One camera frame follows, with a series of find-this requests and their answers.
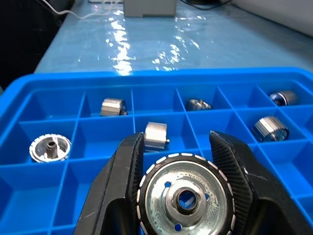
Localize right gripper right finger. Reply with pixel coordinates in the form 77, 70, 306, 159
209, 131, 313, 235

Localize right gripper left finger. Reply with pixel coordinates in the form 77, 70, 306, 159
73, 131, 148, 235

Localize blue compartment tray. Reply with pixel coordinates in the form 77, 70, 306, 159
0, 67, 313, 235

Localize grey box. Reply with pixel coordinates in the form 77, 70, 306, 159
123, 0, 177, 18

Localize white backdrop board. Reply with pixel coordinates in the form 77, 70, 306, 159
229, 0, 313, 39

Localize white cable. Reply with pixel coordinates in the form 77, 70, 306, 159
46, 0, 124, 21

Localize black cable bundle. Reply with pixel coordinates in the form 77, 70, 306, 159
179, 0, 235, 11

